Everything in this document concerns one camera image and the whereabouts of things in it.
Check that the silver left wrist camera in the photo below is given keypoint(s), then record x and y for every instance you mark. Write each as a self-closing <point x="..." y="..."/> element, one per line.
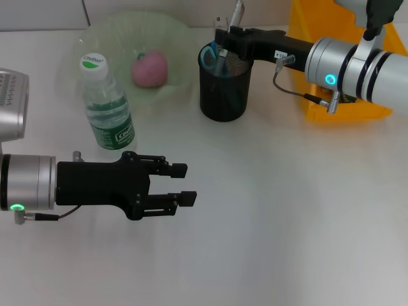
<point x="12" y="105"/>

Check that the pink toy peach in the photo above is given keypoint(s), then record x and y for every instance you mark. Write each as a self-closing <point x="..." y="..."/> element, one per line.
<point x="150" y="70"/>

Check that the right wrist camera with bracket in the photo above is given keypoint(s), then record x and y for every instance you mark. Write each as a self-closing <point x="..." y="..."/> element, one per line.
<point x="381" y="12"/>

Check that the yellow plastic bin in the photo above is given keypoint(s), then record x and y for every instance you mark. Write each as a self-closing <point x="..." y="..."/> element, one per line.
<point x="350" y="113"/>

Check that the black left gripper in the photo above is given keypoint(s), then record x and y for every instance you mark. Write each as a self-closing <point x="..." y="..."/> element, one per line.
<point x="95" y="185"/>

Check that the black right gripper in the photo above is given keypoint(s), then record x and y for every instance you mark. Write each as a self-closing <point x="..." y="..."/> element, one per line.
<point x="271" y="46"/>

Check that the green plastic wrapper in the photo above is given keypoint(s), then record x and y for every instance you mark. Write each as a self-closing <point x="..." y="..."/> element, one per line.
<point x="349" y="99"/>

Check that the transparent plastic ruler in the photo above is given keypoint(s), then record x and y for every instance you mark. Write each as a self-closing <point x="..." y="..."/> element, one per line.
<point x="218" y="21"/>

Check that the clear green-label water bottle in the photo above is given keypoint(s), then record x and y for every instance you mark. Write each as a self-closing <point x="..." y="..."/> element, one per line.
<point x="108" y="108"/>

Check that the clear grey ballpoint pen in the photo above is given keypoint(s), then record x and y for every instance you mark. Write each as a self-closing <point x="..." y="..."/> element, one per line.
<point x="237" y="16"/>

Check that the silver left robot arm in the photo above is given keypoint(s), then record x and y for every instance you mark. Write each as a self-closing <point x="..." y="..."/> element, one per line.
<point x="28" y="181"/>

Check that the black mesh pen holder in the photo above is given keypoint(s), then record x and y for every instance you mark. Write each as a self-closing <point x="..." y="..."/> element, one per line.
<point x="223" y="99"/>

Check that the pale green fruit plate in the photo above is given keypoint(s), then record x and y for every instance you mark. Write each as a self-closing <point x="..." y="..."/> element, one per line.
<point x="172" y="41"/>

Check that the blue and teal scissors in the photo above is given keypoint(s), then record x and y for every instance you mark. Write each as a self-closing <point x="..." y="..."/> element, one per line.
<point x="208" y="57"/>

